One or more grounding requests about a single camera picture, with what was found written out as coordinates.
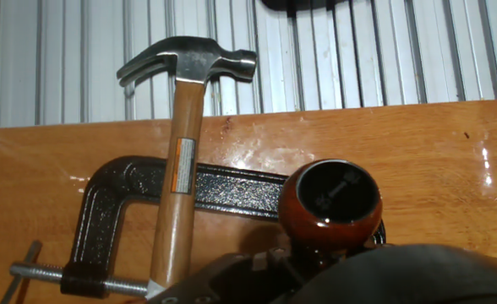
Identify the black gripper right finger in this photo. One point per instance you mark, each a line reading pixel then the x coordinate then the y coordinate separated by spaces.
pixel 373 245

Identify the glossy brown wooden board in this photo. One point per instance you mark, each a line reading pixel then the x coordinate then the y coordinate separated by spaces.
pixel 422 169

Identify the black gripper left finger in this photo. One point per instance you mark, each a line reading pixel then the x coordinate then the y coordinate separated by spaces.
pixel 231 278

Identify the black C-clamp with screw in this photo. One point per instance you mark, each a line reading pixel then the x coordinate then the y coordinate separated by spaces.
pixel 231 190

